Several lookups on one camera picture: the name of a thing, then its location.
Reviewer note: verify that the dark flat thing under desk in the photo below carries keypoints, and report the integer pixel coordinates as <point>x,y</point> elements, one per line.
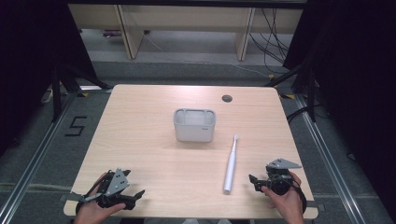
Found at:
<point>111,33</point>

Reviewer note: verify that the white plastic holder box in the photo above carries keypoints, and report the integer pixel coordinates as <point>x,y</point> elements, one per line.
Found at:
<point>194,126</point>

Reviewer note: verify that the white electric toothbrush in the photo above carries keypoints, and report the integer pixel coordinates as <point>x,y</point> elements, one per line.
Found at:
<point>231,168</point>

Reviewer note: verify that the black metal stand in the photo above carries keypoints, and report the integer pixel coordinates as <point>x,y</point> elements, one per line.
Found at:
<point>311,93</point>
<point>56,93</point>

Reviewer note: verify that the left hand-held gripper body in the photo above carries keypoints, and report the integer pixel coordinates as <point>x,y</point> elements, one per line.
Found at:
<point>117,183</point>

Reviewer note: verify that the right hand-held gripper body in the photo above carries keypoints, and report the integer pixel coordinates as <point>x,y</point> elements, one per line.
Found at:
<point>280,174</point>

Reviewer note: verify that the person's left hand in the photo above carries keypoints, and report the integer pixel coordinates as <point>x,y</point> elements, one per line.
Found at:
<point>93,211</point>

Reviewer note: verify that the aluminium floor rail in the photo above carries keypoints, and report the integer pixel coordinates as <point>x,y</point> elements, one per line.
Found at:
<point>330,161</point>
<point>34,161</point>

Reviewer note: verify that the black curtain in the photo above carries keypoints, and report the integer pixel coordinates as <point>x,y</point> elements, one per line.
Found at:
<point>358,77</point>
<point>31,62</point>

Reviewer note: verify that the person's right hand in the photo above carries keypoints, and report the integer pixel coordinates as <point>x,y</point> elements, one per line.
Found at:
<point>288,205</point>

